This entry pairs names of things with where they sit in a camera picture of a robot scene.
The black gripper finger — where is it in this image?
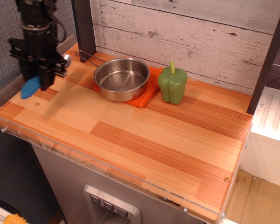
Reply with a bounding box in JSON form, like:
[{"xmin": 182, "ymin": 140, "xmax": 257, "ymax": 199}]
[
  {"xmin": 38, "ymin": 66, "xmax": 55, "ymax": 91},
  {"xmin": 19, "ymin": 59, "xmax": 40, "ymax": 82}
]

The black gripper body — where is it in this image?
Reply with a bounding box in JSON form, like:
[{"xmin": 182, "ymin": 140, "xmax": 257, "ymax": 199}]
[{"xmin": 8, "ymin": 0, "xmax": 66, "ymax": 68}]

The blue handled metal spoon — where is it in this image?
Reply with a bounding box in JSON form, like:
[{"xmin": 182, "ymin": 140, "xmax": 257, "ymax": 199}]
[{"xmin": 21, "ymin": 54, "xmax": 71, "ymax": 99}]

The clear acrylic edge guard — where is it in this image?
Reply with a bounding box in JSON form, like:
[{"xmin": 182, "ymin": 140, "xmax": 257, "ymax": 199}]
[{"xmin": 0, "ymin": 110, "xmax": 252, "ymax": 224}]

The silver metal pot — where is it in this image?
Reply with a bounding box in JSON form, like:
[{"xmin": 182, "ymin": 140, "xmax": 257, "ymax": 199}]
[{"xmin": 75, "ymin": 50, "xmax": 150, "ymax": 102}]

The orange cloth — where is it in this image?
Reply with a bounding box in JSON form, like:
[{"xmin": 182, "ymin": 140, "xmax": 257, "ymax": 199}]
[{"xmin": 94, "ymin": 67, "xmax": 163, "ymax": 108}]

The green toy bell pepper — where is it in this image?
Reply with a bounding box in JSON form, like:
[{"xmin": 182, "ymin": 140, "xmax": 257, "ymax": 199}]
[{"xmin": 158, "ymin": 61, "xmax": 188, "ymax": 105}]

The grey toy fridge cabinet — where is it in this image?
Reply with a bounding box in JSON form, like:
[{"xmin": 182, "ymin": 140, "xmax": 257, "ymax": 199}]
[{"xmin": 32, "ymin": 145, "xmax": 203, "ymax": 224}]

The silver dispenser panel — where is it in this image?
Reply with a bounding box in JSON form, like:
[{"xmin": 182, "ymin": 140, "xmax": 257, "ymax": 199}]
[{"xmin": 84, "ymin": 184, "xmax": 141, "ymax": 224}]

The yellow object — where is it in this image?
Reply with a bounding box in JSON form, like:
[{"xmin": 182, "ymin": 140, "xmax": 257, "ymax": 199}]
[{"xmin": 3, "ymin": 214, "xmax": 27, "ymax": 224}]

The white toy sink unit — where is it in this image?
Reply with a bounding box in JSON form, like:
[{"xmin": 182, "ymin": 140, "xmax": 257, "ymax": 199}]
[{"xmin": 240, "ymin": 87, "xmax": 280, "ymax": 186}]

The dark left frame post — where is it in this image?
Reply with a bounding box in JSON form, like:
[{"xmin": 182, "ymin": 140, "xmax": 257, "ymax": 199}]
[{"xmin": 71, "ymin": 0, "xmax": 96, "ymax": 55}]

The dark frame post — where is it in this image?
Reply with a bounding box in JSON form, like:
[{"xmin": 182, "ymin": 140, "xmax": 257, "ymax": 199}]
[
  {"xmin": 71, "ymin": 0, "xmax": 96, "ymax": 55},
  {"xmin": 246, "ymin": 18, "xmax": 280, "ymax": 115}
]

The dark right frame post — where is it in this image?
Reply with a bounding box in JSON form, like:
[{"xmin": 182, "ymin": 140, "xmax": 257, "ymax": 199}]
[{"xmin": 246, "ymin": 18, "xmax": 280, "ymax": 115}]

